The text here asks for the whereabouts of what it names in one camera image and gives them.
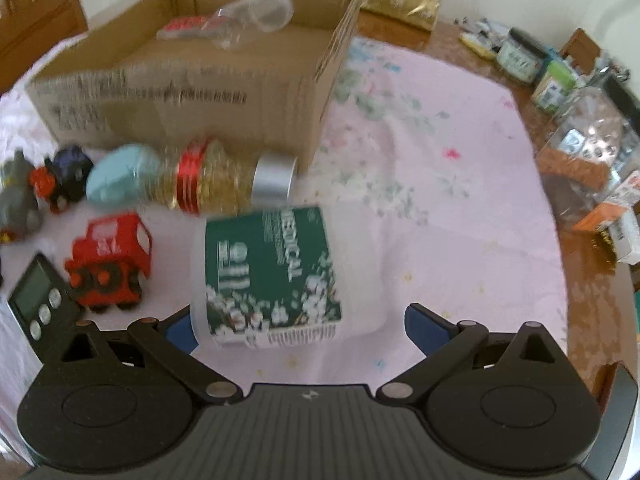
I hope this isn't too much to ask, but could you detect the pink floral tablecloth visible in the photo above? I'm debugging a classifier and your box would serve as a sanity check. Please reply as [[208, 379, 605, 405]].
[[0, 35, 568, 411]]

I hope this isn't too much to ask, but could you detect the grey animal toy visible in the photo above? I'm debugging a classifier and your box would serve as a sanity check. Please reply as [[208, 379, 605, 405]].
[[0, 150, 43, 246]]

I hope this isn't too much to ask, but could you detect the wooden chair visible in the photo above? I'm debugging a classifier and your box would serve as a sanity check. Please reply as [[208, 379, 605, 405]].
[[0, 0, 88, 96], [560, 27, 601, 76]]

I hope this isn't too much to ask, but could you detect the small red box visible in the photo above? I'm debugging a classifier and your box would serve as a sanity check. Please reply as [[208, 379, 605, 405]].
[[64, 212, 153, 313]]

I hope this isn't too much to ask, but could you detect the black toy train car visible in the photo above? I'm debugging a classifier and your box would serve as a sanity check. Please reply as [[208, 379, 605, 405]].
[[30, 145, 96, 213]]

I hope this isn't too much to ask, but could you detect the white container with green lid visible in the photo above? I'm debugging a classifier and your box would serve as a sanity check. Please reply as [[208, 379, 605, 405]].
[[531, 57, 578, 113]]

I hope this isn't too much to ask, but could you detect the gold tissue pack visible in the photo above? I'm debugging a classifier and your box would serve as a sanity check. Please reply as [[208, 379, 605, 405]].
[[359, 0, 442, 33]]

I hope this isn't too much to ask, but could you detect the clear plastic bag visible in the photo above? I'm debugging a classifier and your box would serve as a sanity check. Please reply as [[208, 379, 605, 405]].
[[552, 85, 640, 171]]

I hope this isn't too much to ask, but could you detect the light blue oval case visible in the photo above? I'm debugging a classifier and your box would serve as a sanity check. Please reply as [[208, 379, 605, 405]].
[[85, 144, 163, 210]]

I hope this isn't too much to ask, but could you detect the clear plastic jar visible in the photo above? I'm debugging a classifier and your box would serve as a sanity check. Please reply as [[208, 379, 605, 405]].
[[215, 0, 295, 33]]

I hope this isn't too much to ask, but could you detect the cardboard box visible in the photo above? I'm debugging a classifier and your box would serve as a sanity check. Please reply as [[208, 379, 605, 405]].
[[25, 0, 363, 171]]

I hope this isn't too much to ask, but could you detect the white jar with green label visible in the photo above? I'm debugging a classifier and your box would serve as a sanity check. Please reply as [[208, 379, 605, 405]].
[[190, 205, 391, 351]]

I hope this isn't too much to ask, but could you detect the gold jar with silver cap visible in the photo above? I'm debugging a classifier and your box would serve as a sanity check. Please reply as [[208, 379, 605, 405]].
[[160, 137, 298, 216]]

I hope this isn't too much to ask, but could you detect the brown cork block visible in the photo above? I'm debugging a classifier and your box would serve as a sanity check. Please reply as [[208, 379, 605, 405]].
[[537, 147, 613, 196]]

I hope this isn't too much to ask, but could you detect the pink red card pack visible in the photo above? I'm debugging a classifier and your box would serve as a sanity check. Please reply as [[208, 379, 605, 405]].
[[157, 16, 221, 41]]

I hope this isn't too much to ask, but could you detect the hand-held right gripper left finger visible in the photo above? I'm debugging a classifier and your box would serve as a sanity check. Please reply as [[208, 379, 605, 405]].
[[47, 305, 241, 407]]

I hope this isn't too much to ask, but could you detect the glass jar with dark lid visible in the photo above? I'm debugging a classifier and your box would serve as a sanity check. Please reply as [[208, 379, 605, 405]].
[[496, 27, 548, 83]]

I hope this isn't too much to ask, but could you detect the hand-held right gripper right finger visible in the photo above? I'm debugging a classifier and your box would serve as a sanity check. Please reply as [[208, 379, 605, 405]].
[[375, 302, 572, 409]]

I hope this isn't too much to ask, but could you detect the orange white box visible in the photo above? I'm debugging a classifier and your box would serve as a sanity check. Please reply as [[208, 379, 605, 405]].
[[572, 195, 636, 233]]

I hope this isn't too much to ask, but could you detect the white small box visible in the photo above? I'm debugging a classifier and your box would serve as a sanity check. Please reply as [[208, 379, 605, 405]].
[[607, 210, 640, 263]]

